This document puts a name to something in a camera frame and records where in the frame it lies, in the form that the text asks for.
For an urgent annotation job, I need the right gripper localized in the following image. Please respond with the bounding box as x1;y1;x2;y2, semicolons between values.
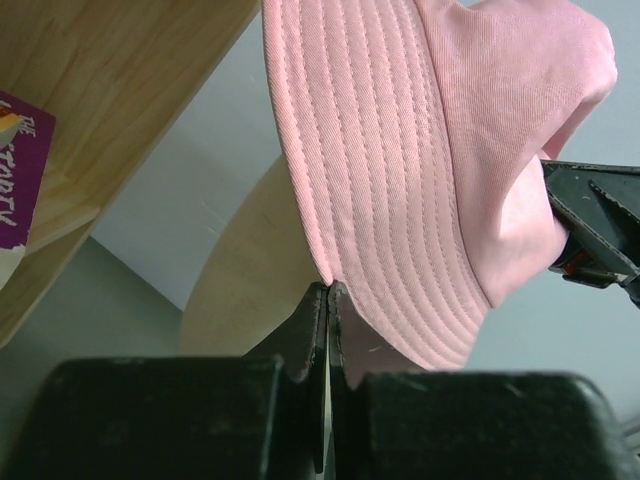
541;160;639;308

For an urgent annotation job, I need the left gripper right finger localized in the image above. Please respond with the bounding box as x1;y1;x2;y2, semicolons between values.
328;282;367;475

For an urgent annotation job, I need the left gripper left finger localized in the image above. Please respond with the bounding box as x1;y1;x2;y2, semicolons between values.
246;283;328;473

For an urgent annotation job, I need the pink bucket hat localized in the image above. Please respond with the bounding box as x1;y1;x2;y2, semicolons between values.
262;1;617;370

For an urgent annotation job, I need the white mannequin head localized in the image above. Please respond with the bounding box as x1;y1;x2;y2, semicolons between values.
179;158;320;356

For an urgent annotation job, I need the wooden shelf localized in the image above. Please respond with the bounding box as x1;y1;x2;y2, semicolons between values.
1;1;259;342

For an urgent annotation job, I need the purple white book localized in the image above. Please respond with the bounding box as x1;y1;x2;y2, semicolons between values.
1;92;56;285

